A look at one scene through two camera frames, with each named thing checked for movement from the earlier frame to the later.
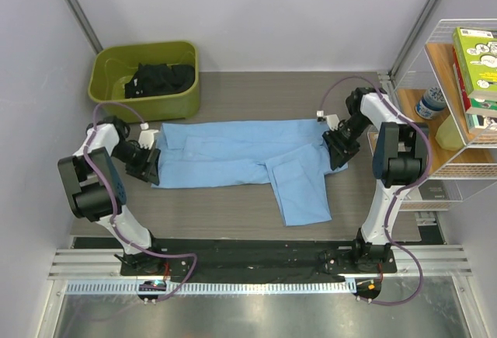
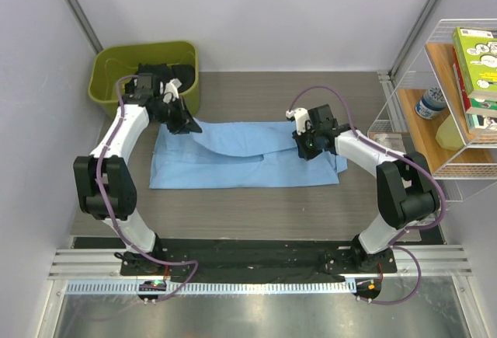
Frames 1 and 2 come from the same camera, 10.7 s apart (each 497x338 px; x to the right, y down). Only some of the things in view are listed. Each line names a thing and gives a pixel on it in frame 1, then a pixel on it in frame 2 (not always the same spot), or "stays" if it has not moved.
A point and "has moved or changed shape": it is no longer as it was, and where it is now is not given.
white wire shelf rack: (450, 85) stays
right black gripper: (340, 151) → (304, 152)
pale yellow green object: (448, 136) stays
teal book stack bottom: (482, 115) stays
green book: (477, 52) stays
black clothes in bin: (158, 78) stays
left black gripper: (147, 171) → (185, 122)
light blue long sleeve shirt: (291, 154) has moved or changed shape
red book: (463, 92) stays
